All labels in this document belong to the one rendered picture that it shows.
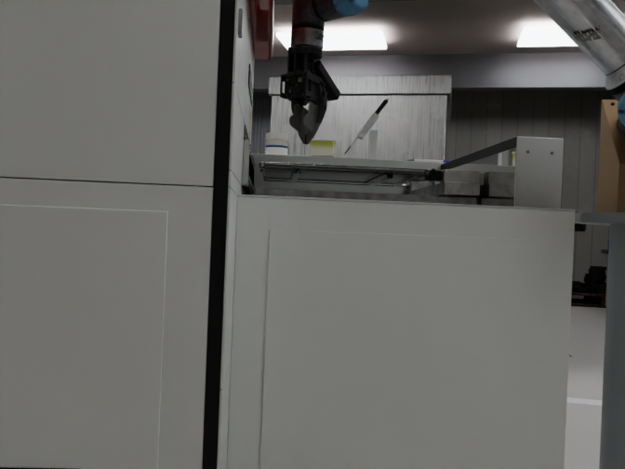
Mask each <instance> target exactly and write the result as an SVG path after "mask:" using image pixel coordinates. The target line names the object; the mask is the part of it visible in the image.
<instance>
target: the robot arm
mask: <svg viewBox="0 0 625 469"><path fill-rule="evenodd" d="M534 1H535V2H536V3H537V4H538V5H539V6H540V8H541V9H542V10H543V11H544V12H545V13H546V14H547V15H548V16H549V17H550V18H551V19H552V20H553V21H554V22H555V23H556V24H557V25H558V26H559V27H560V28H561V29H562V30H563V31H564V32H565V33H566V34H567V35H568V36H569V37H570V38H571V40H572V41H573V42H574V43H575V44H576V45H577V46H578V47H579V48H580V49H581V50H582V51H583V52H584V53H585V54H586V55H587V56H588V57H589V58H590V59H591V60H592V61H593V62H594V63H595V64H596V65H597V66H598V68H599V69H600V70H601V71H602V72H603V73H604V74H605V76H606V80H605V88H606V89H607V90H608V91H609V92H610V93H611V95H612V96H613V97H614V98H615V99H616V100H617V101H618V130H619V131H620V133H621V134H622V135H623V136H624V137H625V15H624V14H623V13H622V12H621V11H620V10H619V9H618V8H617V7H616V6H615V5H614V4H613V3H612V1H611V0H534ZM369 2H370V0H292V5H293V7H292V30H291V44H290V47H289V48H288V56H287V74H281V85H280V98H283V99H288V100H289V101H291V110H292V113H293V115H291V116H290V117H289V125H290V126H292V127H293V128H294V129H295V130H296V131H297V132H298V133H299V137H300V139H301V141H302V142H303V144H309V143H310V142H311V140H312V139H313V137H314V135H315V133H316V132H317V130H318V128H319V126H320V124H321V123H322V121H323V118H324V116H325V113H326V107H327V102H328V101H334V100H338V99H339V94H340V92H339V90H338V88H337V86H336V85H335V83H334V82H333V80H332V78H331V77H330V75H329V74H328V72H327V71H326V68H325V67H324V65H323V64H322V62H321V61H319V60H320V59H322V52H323V51H322V50H323V45H324V37H325V36H324V29H325V22H326V21H330V20H336V19H340V18H343V17H350V16H353V15H356V14H357V13H360V12H362V11H364V10H366V8H367V7H368V3H369ZM315 60H317V61H315ZM283 82H285V93H282V87H283ZM307 103H310V104H309V109H308V110H307V109H305V108H304V107H303V106H306V105H307Z"/></svg>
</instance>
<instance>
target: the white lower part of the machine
mask: <svg viewBox="0 0 625 469"><path fill-rule="evenodd" d="M237 197H238V196H237V194H236V193H235V192H234V191H233V190H232V189H231V188H228V187H218V186H214V188H213V187H198V186H177V185H156V184H136V183H114V182H94V181H53V180H32V179H11V178H0V469H226V468H227V445H228V421H229V398H230V375H231V351H232V328H233V282H234V259H235V236H236V212H237Z"/></svg>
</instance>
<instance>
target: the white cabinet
mask: <svg viewBox="0 0 625 469"><path fill-rule="evenodd" d="M574 232H575V211H560V210H538V209H518V208H476V207H454V206H433V205H412V204H391V203H369V202H348V201H327V200H306V199H284V198H263V197H242V196H238V197H237V212H236V236H235V259H234V282H233V328H232V351H231V375H230V398H229V421H228V445H227V468H226V469H564V466H565V424H566V402H567V381H568V359H569V338H570V316H571V295H572V274H573V253H574Z"/></svg>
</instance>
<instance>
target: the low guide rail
mask: <svg viewBox="0 0 625 469"><path fill-rule="evenodd" d="M255 195H272V196H294V197H314V198H336V199H357V200H378V201H399V202H420V203H441V204H462V205H476V197H457V196H437V195H415V194H375V193H355V192H333V191H313V190H292V189H272V188H256V190H255Z"/></svg>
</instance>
